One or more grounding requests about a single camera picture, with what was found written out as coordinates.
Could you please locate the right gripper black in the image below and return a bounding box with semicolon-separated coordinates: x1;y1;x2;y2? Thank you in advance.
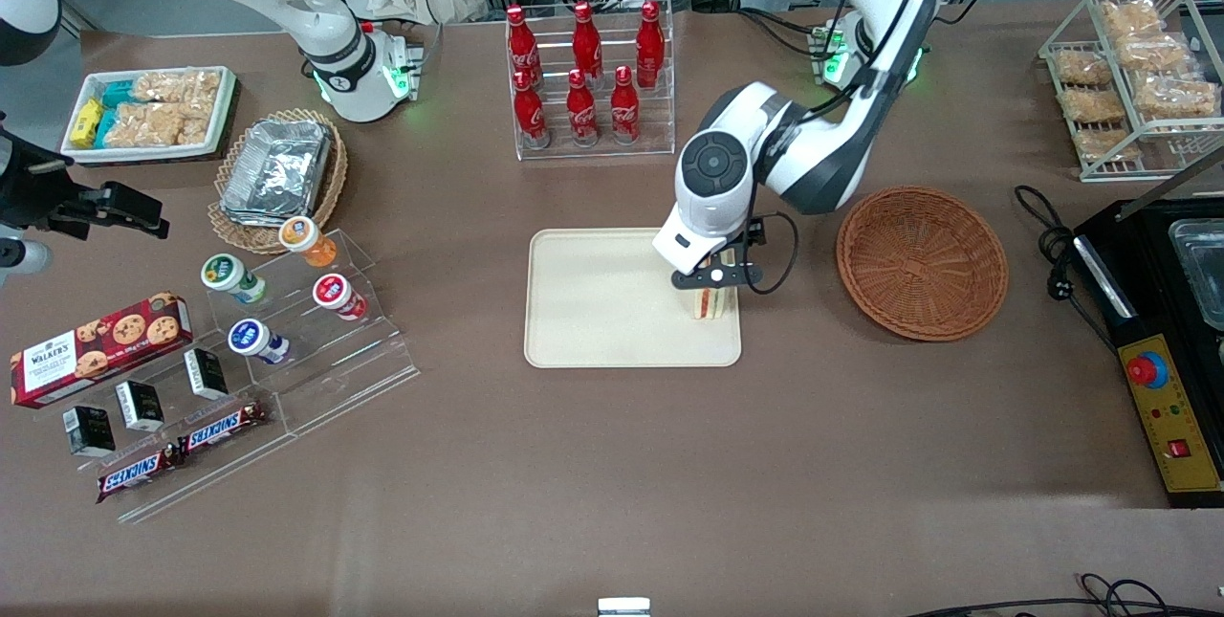
0;122;172;241

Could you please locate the small black box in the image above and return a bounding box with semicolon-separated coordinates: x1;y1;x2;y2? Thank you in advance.
114;380;166;434
62;405;118;459
183;347;231;402

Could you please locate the blue lid yogurt bottle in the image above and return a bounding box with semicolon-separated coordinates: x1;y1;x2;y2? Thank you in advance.
227;319;292;366

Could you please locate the stack of foil trays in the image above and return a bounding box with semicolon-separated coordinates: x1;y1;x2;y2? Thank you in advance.
220;120;333;228

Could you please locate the orange lid yogurt bottle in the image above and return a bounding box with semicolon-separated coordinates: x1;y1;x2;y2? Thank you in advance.
278;215;339;270

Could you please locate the clear acrylic stepped stand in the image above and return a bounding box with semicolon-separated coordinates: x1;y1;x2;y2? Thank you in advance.
204;230;422;438
33;330;299;524

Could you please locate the grey metal lever bar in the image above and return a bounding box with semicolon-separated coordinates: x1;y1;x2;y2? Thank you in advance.
1115;148;1224;222

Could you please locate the rice cracker snack pack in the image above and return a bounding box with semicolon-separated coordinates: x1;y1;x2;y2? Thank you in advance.
132;70;223;105
103;100;213;149

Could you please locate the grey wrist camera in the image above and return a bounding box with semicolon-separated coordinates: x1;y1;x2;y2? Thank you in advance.
653;213;717;277
0;236;52;285

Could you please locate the red Walkers cookie box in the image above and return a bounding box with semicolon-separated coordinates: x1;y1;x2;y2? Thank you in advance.
10;292;194;409

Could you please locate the black machine with yellow panel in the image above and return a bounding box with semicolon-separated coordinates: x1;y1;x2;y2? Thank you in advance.
1073;199;1224;509

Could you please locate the yellow snack packet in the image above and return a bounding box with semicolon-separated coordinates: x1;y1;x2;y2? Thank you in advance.
69;99;105;149

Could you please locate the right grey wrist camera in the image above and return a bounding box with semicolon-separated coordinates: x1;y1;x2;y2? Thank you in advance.
0;236;52;285

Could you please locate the green lid yogurt bottle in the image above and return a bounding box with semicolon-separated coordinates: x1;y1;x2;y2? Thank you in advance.
200;253;269;306

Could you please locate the Snickers chocolate bar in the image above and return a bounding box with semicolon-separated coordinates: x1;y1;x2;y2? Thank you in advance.
178;400;270;458
96;445;184;504

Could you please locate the white rectangular snack tray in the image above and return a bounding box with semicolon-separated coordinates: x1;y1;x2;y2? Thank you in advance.
60;66;238;165

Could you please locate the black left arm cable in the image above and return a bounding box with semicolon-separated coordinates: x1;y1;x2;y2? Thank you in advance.
746;0;959;298

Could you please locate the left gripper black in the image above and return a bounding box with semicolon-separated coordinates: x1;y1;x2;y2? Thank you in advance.
671;216;768;292

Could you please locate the beige plastic tray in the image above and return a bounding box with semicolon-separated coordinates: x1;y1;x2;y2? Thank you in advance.
524;228;743;369

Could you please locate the light oval wicker basket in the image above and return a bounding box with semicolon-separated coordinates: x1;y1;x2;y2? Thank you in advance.
208;108;349;256

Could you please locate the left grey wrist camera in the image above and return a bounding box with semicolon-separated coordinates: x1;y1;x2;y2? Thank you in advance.
653;213;717;277

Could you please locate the red emergency stop button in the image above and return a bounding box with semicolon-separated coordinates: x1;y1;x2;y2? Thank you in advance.
1126;349;1170;391

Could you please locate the bagged brown snack pack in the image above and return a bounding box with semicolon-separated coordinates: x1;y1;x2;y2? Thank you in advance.
1052;51;1115;88
1098;0;1167;38
1133;76;1221;121
1060;86;1128;124
1114;33;1192;74
1076;127;1145;163

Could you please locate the thin black cable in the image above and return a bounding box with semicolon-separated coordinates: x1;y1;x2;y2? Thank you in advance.
904;573;1224;617

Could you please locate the red lid yogurt bottle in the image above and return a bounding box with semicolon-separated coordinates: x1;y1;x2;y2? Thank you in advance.
312;274;369;322

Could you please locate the clear plastic container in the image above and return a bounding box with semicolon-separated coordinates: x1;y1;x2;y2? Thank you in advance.
1168;218;1224;332

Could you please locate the black power cable with plug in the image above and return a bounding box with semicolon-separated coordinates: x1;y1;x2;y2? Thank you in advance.
1013;185;1121;352

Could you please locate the clear acrylic bottle rack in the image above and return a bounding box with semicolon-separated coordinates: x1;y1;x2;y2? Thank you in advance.
505;0;676;162

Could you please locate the triangular sandwich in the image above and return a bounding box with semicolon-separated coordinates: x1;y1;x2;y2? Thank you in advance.
690;249;740;322

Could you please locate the red cola bottle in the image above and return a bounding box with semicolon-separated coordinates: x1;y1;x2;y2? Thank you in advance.
571;1;604;88
635;1;667;90
609;66;641;146
513;70;552;150
565;69;601;148
506;5;542;88

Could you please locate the round brown wicker basket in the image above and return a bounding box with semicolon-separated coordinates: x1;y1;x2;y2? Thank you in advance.
837;187;1010;342

